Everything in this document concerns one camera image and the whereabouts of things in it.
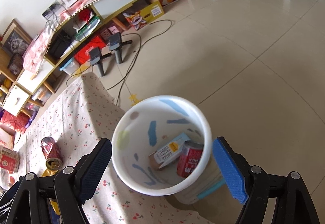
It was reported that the crushed red soda can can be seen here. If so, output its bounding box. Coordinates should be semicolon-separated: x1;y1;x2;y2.
41;137;63;171

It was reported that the white trash bin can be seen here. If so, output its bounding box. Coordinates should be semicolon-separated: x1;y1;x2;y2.
112;95;225;204

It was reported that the red can in bin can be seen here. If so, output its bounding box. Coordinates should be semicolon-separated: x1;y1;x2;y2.
177;140;204;178

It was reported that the seed jar red label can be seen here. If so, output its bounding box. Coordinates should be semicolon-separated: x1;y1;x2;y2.
0;145;20;173

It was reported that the cherry print tablecloth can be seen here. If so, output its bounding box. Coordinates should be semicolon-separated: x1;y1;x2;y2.
12;72;214;224

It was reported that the small carton in bin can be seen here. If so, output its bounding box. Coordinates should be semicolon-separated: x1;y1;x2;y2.
149;133;190;170

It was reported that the long tv cabinet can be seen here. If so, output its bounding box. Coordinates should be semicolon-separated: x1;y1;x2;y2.
0;0;203;117

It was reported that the red gift box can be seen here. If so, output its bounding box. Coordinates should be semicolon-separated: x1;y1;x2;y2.
73;35;109;65

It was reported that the grey handheld device left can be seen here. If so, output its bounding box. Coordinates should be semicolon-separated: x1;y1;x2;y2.
89;47;112;77

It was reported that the pink cloth on cabinet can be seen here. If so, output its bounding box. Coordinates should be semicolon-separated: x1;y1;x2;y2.
22;0;100;72

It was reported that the lion dance cardboard box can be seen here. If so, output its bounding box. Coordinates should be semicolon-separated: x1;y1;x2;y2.
122;0;164;31

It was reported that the black floor cable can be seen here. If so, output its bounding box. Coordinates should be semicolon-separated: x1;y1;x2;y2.
65;19;174;107

